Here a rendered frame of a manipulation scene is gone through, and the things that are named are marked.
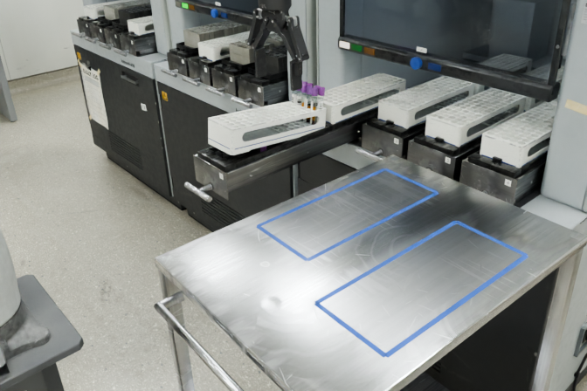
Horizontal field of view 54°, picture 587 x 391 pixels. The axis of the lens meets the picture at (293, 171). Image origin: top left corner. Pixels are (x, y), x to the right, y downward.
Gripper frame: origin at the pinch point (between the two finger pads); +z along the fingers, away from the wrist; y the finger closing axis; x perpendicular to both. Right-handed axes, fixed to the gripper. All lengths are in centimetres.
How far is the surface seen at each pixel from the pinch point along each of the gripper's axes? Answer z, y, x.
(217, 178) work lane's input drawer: 17.7, 3.9, -22.0
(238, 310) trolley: 13, 47, -48
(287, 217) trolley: 13.5, 32.5, -25.6
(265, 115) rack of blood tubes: 7.7, 1.6, -5.8
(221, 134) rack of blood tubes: 8.7, 1.5, -18.5
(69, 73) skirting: 95, -348, 69
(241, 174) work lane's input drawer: 17.0, 7.3, -17.9
